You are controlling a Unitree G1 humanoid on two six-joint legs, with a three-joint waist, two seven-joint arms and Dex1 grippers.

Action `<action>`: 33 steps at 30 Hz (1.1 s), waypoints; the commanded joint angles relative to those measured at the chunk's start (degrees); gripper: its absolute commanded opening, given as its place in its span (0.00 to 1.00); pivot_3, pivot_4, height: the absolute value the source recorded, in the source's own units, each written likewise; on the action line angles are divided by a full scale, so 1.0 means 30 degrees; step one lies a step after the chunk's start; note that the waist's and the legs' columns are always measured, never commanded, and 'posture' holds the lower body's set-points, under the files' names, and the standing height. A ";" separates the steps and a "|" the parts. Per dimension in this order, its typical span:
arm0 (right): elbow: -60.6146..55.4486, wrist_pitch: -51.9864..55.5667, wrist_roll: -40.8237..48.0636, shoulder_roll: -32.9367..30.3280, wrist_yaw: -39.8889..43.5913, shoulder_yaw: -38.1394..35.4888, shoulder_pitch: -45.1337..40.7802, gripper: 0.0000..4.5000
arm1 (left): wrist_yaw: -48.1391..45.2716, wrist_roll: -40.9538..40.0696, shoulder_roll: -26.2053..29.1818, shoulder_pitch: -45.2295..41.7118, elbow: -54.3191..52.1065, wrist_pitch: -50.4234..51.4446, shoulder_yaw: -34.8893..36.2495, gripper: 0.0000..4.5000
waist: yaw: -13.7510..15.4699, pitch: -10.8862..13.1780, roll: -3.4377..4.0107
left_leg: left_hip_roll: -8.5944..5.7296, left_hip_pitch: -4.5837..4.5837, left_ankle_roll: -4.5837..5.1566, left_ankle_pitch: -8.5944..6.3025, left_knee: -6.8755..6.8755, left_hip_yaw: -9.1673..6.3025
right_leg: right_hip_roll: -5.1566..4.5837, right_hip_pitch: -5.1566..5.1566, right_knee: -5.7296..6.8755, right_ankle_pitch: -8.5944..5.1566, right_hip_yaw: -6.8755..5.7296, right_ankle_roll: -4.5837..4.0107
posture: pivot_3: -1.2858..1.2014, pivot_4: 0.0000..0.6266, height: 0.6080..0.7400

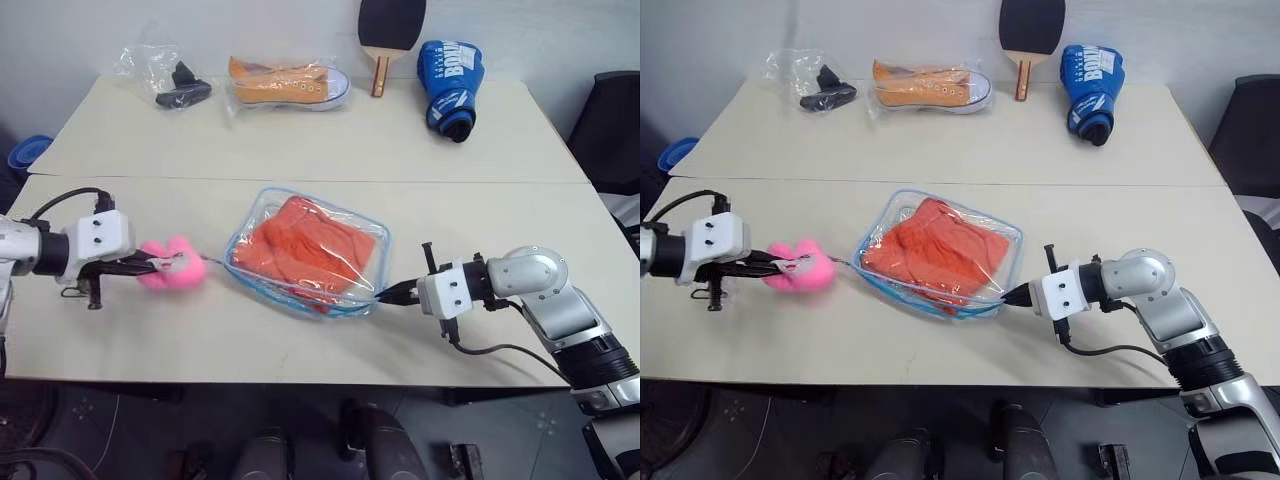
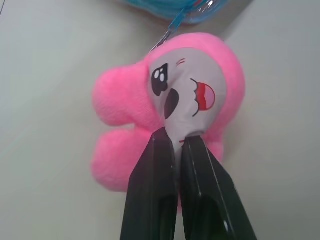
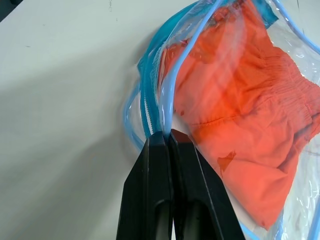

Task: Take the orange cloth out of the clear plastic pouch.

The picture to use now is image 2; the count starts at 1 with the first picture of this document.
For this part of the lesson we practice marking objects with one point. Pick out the blue zipper pull with clasp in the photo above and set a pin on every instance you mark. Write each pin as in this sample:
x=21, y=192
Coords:
x=172, y=26

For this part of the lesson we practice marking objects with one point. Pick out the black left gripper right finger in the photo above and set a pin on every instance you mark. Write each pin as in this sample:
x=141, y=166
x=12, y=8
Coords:
x=207, y=190

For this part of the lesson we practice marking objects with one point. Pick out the blue clear plastic pouch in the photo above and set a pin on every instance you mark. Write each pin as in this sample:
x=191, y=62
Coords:
x=175, y=10

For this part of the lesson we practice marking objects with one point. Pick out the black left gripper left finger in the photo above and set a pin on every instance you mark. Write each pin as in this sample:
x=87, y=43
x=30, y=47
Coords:
x=150, y=190

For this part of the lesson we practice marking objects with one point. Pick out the pink plush flower toy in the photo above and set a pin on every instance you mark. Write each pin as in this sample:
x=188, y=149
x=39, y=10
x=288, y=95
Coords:
x=120, y=105

